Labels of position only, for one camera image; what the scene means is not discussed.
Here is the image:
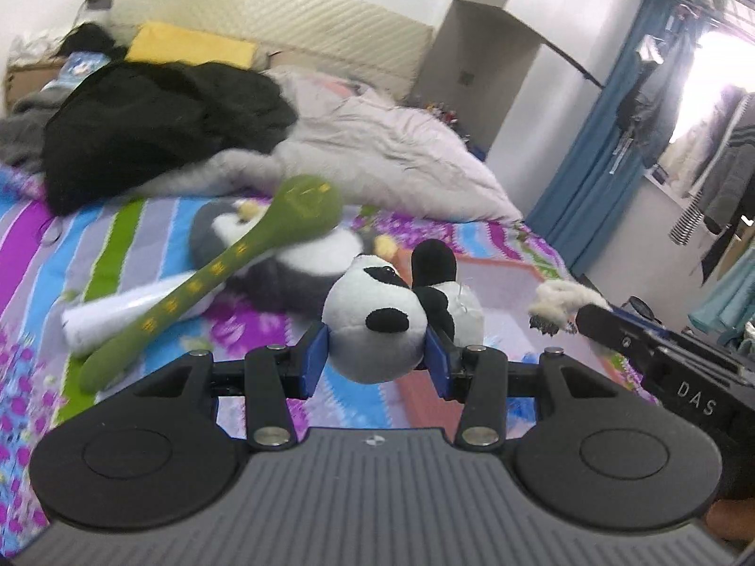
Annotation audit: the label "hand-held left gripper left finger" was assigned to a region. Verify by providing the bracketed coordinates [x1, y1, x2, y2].
[134, 323, 329, 450]

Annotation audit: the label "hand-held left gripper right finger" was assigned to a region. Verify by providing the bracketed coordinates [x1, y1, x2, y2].
[423, 325, 621, 449]

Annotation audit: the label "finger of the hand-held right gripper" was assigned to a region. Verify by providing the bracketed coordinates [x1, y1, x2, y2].
[575, 305, 650, 366]

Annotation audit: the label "white fluffy toy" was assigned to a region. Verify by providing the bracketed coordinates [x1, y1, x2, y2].
[529, 280, 611, 334]

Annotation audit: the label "small panda plush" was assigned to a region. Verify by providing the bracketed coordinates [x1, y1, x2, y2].
[321, 240, 486, 384]

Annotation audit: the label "person's right hand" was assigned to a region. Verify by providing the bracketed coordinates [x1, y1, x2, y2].
[705, 498, 755, 543]

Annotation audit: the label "grey penguin plush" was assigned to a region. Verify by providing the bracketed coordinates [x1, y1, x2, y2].
[190, 197, 397, 315]

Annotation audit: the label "teal hanging garment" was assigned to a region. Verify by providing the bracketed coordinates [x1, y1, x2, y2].
[687, 248, 755, 343]

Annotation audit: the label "striped hanging garment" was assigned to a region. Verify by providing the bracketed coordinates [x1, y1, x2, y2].
[669, 200, 705, 245]

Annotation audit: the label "green plush mallet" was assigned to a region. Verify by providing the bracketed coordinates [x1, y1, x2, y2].
[79, 174, 344, 393]

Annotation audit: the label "blue curtain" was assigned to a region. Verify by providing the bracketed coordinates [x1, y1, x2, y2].
[525, 0, 697, 281]

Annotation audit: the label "grey hanging jacket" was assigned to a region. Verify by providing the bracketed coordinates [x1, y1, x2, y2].
[702, 88, 755, 237]

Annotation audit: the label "dark hanging clothes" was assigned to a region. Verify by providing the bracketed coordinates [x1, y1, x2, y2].
[616, 41, 679, 169]

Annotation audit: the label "grey duvet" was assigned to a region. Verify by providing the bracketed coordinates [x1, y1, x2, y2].
[126, 67, 523, 225]

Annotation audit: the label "row of small bottles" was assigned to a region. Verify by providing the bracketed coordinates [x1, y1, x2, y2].
[421, 100, 461, 127]

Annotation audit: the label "dark curved rod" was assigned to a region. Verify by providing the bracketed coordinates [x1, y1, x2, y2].
[504, 8, 607, 91]

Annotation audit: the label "striped floral bed sheet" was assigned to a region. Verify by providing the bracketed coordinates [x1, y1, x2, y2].
[0, 165, 591, 543]

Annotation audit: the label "black jacket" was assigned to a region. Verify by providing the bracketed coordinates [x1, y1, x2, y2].
[42, 60, 299, 217]

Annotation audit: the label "yellow pillow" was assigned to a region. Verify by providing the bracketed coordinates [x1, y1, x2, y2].
[125, 22, 260, 70]

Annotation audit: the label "cream padded headboard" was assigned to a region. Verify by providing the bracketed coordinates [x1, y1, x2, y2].
[109, 0, 434, 101]

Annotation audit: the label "grey fleece blanket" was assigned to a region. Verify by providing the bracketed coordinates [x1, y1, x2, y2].
[0, 91, 66, 175]

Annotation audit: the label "blue white packet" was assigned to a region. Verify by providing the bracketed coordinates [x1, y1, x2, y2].
[56, 52, 112, 92]

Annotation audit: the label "dark cloth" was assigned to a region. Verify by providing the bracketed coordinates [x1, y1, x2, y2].
[59, 22, 127, 63]

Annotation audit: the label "brown cardboard box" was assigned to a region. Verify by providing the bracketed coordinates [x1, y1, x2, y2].
[5, 59, 68, 113]

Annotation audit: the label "white crumpled cloth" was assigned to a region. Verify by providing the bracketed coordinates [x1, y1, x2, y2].
[8, 32, 66, 68]

